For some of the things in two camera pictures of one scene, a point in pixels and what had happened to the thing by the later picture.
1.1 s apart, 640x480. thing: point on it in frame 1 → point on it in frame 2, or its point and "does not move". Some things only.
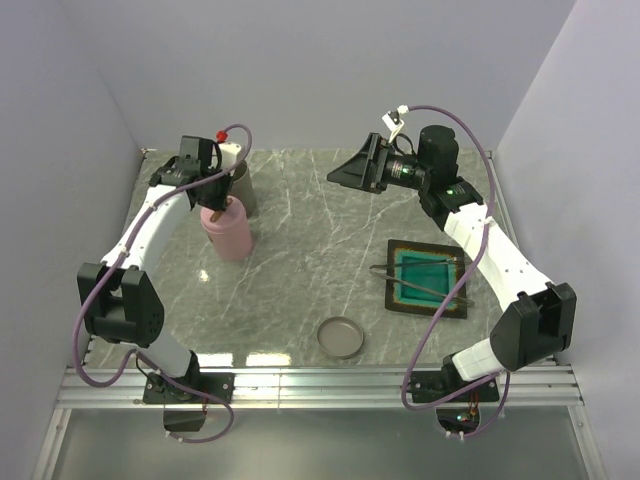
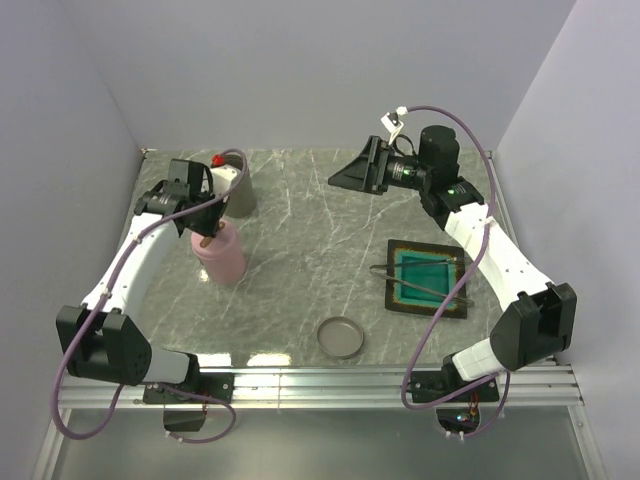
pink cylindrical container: [230, 234] → [224, 260]
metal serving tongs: [381, 270] does not move
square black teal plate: [443, 277] does not move
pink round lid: [232, 219] → [223, 244]
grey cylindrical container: [243, 189] does not move
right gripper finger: [361, 169] does not move
